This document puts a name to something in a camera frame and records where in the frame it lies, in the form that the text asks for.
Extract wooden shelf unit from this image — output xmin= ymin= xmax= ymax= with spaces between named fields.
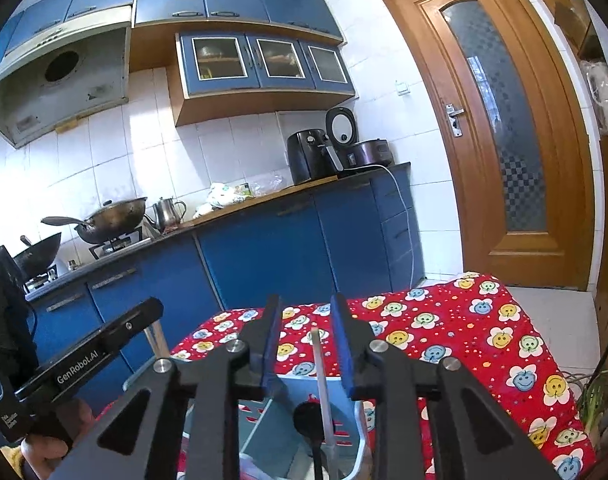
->
xmin=531 ymin=0 xmax=608 ymax=351

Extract black spoon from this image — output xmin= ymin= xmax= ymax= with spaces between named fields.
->
xmin=293 ymin=402 xmax=331 ymax=480

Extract green onion stalks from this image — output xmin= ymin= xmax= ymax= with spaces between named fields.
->
xmin=578 ymin=369 xmax=608 ymax=438

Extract wooden door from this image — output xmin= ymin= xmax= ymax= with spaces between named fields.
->
xmin=378 ymin=0 xmax=598 ymax=292

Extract white crumpled bag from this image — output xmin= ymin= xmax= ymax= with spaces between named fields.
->
xmin=192 ymin=182 xmax=251 ymax=219

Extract red flower-print tablecloth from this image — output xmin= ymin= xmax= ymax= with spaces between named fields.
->
xmin=170 ymin=271 xmax=598 ymax=480

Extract small dark wok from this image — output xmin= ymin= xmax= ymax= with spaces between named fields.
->
xmin=11 ymin=231 xmax=63 ymax=282

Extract rice cooker with open lid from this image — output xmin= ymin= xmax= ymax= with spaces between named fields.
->
xmin=325 ymin=106 xmax=395 ymax=172

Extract metal door handle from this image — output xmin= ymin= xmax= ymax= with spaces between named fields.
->
xmin=443 ymin=103 xmax=466 ymax=137

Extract large wok with ladle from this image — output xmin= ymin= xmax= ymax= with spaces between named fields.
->
xmin=40 ymin=196 xmax=149 ymax=244

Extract black air fryer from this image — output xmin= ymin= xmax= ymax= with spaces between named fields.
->
xmin=287 ymin=129 xmax=341 ymax=187

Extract light blue utensil box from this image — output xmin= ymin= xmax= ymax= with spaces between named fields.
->
xmin=238 ymin=370 xmax=375 ymax=480

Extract blue base cabinets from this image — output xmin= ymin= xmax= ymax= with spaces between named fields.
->
xmin=24 ymin=161 xmax=427 ymax=411

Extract metal kettle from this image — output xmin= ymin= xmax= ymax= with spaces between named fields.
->
xmin=150 ymin=196 xmax=187 ymax=229

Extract white power cable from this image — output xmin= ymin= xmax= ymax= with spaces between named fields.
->
xmin=378 ymin=163 xmax=417 ymax=287

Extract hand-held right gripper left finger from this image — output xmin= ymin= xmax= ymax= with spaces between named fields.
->
xmin=49 ymin=294 xmax=283 ymax=480

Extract white hanging plastic bag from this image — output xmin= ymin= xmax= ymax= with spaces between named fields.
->
xmin=585 ymin=61 xmax=608 ymax=135

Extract gas stove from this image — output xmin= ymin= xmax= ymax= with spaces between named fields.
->
xmin=23 ymin=224 xmax=155 ymax=293

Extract white-handled metal fork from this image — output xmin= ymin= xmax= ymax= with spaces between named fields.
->
xmin=310 ymin=326 xmax=341 ymax=478

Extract range hood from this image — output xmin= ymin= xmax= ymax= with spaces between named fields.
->
xmin=0 ymin=4 xmax=133 ymax=150

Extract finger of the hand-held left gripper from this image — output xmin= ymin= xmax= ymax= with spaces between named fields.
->
xmin=103 ymin=297 xmax=165 ymax=356

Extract person's left hand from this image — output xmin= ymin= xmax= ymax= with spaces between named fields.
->
xmin=20 ymin=399 xmax=98 ymax=480

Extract glass-door wall cabinet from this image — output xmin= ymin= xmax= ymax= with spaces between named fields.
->
xmin=165 ymin=31 xmax=357 ymax=127

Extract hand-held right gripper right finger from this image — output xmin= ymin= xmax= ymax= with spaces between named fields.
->
xmin=330 ymin=292 xmax=559 ymax=480

